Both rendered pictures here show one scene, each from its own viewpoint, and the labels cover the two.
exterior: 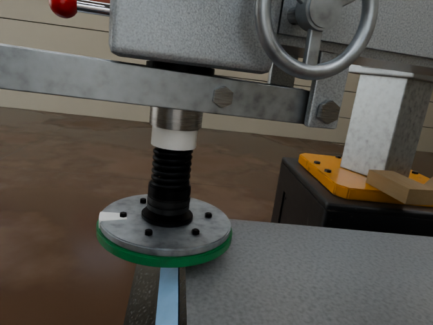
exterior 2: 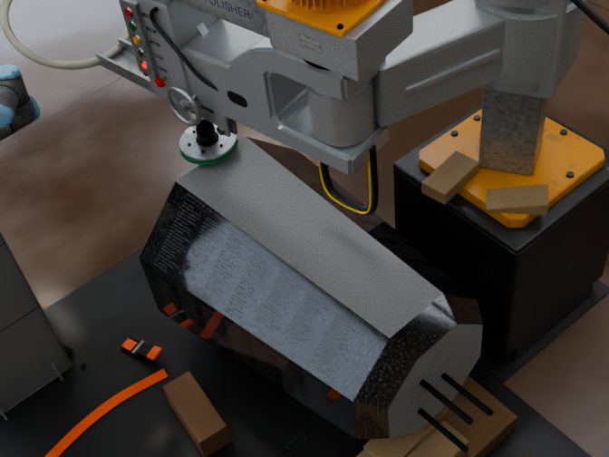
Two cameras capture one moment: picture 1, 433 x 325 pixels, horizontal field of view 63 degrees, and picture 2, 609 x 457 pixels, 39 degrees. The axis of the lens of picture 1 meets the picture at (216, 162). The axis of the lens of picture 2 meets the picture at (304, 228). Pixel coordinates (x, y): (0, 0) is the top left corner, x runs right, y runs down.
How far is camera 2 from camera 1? 287 cm
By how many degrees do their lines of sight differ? 60
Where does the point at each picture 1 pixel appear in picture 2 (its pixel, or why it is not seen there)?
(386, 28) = (226, 110)
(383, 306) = (235, 211)
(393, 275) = (266, 209)
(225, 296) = (198, 179)
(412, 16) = (232, 109)
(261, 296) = (207, 185)
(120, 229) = (185, 139)
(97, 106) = not seen: outside the picture
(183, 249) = (189, 156)
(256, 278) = (217, 179)
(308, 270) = (240, 188)
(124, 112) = not seen: outside the picture
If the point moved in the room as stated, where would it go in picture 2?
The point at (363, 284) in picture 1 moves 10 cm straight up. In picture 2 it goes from (246, 203) to (242, 183)
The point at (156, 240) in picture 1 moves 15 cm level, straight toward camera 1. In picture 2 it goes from (187, 149) to (154, 170)
